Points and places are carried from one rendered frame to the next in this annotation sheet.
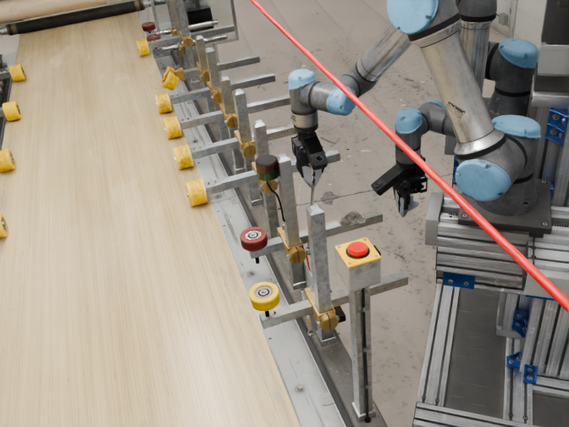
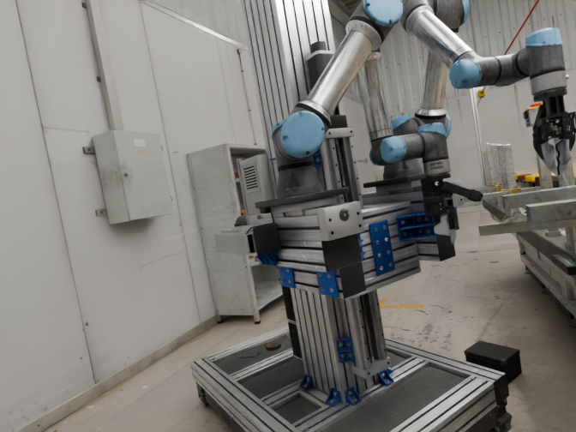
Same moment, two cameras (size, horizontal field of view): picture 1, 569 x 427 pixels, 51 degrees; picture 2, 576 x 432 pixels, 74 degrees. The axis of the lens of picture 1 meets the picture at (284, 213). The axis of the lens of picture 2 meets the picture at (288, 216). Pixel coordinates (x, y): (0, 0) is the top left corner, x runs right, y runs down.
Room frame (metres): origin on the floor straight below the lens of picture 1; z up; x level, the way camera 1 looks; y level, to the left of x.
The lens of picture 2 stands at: (2.74, -0.10, 1.05)
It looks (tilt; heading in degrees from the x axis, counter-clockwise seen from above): 3 degrees down; 215
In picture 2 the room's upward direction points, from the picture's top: 10 degrees counter-clockwise
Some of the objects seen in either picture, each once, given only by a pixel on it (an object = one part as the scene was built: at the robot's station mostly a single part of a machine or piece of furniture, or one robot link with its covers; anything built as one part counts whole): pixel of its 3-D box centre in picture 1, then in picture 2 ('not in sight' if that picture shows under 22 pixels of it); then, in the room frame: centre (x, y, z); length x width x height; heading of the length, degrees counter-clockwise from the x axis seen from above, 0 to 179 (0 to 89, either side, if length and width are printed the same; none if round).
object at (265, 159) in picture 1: (271, 192); not in sight; (1.39, 0.03, 1.06); 0.06 x 0.06 x 0.22; 14
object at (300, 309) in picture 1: (335, 299); not in sight; (1.21, -0.11, 0.80); 0.43 x 0.03 x 0.04; 104
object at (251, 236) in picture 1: (255, 247); not in sight; (1.41, 0.10, 0.85); 0.08 x 0.08 x 0.11
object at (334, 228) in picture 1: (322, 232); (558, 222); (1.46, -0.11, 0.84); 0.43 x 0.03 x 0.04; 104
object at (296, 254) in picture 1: (290, 244); not in sight; (1.42, -0.01, 0.85); 0.13 x 0.06 x 0.05; 14
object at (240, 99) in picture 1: (248, 151); not in sight; (1.89, 0.10, 0.92); 0.03 x 0.03 x 0.48; 14
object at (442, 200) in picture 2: (409, 174); (438, 195); (1.54, -0.40, 0.97); 0.09 x 0.08 x 0.12; 103
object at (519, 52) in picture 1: (514, 63); (291, 143); (1.72, -0.77, 1.21); 0.13 x 0.12 x 0.14; 44
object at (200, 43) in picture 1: (207, 86); not in sight; (2.62, 0.28, 0.88); 0.03 x 0.03 x 0.48; 14
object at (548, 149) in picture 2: (314, 170); (551, 159); (1.54, -0.11, 1.02); 0.06 x 0.03 x 0.09; 13
